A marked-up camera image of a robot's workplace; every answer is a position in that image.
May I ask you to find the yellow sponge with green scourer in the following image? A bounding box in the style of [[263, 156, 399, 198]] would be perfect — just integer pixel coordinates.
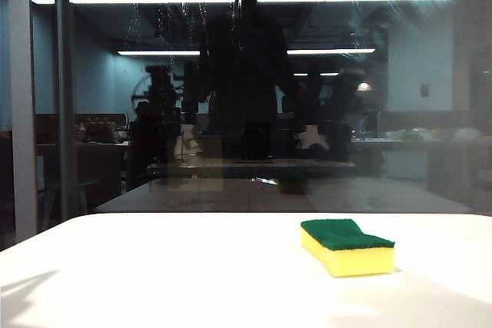
[[300, 218, 396, 279]]

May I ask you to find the large glass window pane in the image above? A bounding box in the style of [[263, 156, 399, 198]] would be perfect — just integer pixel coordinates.
[[75, 0, 492, 214]]

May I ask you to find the grey metal window post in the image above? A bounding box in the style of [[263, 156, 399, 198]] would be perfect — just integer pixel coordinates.
[[55, 0, 78, 221]]

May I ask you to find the white window frame pillar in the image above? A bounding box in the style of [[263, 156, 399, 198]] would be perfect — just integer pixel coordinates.
[[6, 0, 38, 243]]

